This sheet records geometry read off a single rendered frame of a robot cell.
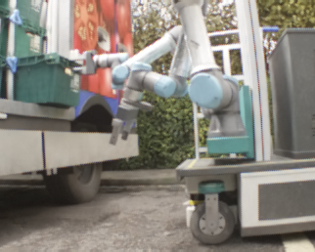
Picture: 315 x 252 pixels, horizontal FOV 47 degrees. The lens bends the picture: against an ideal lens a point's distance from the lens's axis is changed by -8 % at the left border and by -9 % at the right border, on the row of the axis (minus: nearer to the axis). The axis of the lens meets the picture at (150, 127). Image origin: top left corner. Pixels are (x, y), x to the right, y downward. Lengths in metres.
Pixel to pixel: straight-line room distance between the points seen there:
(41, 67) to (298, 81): 1.28
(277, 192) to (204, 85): 0.48
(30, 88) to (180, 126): 2.60
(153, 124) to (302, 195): 3.27
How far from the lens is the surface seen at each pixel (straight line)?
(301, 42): 1.58
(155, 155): 4.49
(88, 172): 3.08
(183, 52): 1.58
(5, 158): 1.77
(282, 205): 1.46
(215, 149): 1.43
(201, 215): 1.53
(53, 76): 2.03
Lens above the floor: 0.42
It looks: 2 degrees up
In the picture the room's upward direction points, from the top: 3 degrees counter-clockwise
